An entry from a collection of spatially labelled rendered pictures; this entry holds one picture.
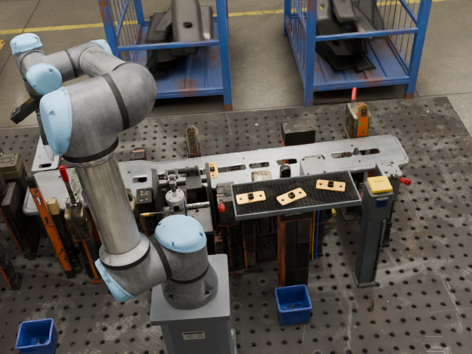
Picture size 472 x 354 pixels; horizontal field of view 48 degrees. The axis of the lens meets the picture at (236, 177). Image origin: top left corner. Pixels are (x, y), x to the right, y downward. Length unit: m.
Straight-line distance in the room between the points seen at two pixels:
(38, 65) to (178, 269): 0.60
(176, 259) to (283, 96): 2.95
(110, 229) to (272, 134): 1.52
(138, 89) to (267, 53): 3.67
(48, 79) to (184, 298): 0.64
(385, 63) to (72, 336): 3.10
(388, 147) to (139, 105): 1.20
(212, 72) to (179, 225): 2.92
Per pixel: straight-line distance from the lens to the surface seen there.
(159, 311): 1.44
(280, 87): 4.23
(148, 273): 1.28
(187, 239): 1.27
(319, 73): 4.09
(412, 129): 2.68
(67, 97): 1.04
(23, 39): 1.52
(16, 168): 2.10
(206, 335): 1.50
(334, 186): 1.63
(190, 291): 1.39
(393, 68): 4.21
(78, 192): 1.86
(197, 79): 4.08
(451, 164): 2.52
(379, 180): 1.67
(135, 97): 1.05
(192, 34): 3.97
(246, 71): 4.44
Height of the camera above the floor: 2.27
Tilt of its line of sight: 42 degrees down
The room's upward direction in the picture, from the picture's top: 4 degrees counter-clockwise
